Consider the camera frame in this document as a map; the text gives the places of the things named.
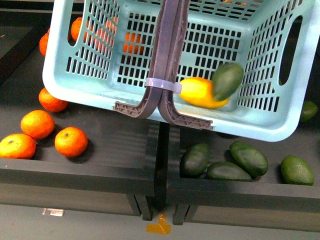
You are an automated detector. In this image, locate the light blue plastic basket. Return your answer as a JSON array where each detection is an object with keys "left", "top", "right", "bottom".
[{"left": 42, "top": 0, "right": 320, "bottom": 142}]

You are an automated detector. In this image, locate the orange mandarin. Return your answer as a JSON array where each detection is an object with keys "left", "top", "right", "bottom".
[
  {"left": 0, "top": 133, "right": 37, "bottom": 160},
  {"left": 20, "top": 110, "right": 56, "bottom": 140},
  {"left": 38, "top": 87, "right": 69, "bottom": 113},
  {"left": 54, "top": 126, "right": 88, "bottom": 158}
]

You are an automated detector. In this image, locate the yellow mango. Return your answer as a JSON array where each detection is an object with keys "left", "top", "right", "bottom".
[{"left": 179, "top": 77, "right": 230, "bottom": 109}]

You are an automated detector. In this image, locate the green avocado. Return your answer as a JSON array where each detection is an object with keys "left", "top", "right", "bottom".
[
  {"left": 211, "top": 62, "right": 244, "bottom": 101},
  {"left": 299, "top": 100, "right": 318, "bottom": 123},
  {"left": 229, "top": 141, "right": 269, "bottom": 177},
  {"left": 280, "top": 155, "right": 315, "bottom": 186},
  {"left": 179, "top": 143, "right": 210, "bottom": 177},
  {"left": 206, "top": 161, "right": 253, "bottom": 182}
]

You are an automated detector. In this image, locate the black display shelf tray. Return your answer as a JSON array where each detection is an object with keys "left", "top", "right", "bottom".
[{"left": 0, "top": 7, "right": 320, "bottom": 233}]

